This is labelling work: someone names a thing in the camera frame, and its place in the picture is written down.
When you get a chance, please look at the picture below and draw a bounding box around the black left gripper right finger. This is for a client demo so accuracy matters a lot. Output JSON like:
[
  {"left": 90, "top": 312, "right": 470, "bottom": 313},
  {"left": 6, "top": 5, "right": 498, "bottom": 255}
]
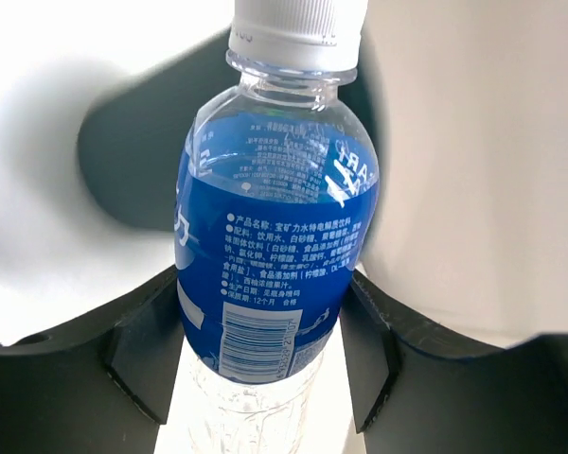
[{"left": 340, "top": 272, "right": 568, "bottom": 453}]

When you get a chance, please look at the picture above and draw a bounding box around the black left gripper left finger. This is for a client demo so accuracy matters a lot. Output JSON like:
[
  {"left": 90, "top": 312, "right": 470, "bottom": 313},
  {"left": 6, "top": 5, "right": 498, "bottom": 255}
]
[{"left": 0, "top": 267, "right": 184, "bottom": 453}]

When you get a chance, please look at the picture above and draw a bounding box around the dark teal plastic bin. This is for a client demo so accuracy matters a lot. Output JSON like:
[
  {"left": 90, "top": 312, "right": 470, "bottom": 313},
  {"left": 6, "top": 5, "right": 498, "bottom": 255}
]
[{"left": 77, "top": 30, "right": 240, "bottom": 233}]

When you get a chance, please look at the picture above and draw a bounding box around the clear bottle blue Pocari label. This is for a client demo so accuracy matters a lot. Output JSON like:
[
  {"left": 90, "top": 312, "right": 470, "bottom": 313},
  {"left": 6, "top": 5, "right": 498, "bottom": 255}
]
[{"left": 174, "top": 1, "right": 380, "bottom": 453}]

